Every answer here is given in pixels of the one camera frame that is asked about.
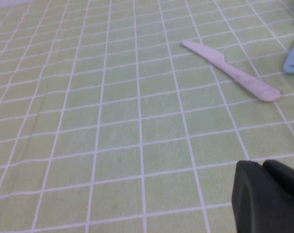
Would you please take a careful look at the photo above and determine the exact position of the green checked tablecloth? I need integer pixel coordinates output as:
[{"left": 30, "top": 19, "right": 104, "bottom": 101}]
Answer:
[{"left": 0, "top": 0, "right": 294, "bottom": 233}]

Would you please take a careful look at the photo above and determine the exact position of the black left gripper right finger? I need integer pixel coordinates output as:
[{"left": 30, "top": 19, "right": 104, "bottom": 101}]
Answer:
[{"left": 261, "top": 159, "right": 294, "bottom": 200}]

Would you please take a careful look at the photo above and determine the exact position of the light blue plastic fork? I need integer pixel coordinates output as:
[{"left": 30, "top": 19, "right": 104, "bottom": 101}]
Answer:
[{"left": 282, "top": 18, "right": 294, "bottom": 74}]

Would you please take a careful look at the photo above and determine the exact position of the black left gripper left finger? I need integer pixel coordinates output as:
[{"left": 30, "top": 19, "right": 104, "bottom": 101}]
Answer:
[{"left": 231, "top": 159, "right": 294, "bottom": 233}]

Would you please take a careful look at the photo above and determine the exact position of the pink plastic knife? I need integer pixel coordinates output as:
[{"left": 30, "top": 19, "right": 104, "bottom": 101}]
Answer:
[{"left": 181, "top": 40, "right": 282, "bottom": 102}]

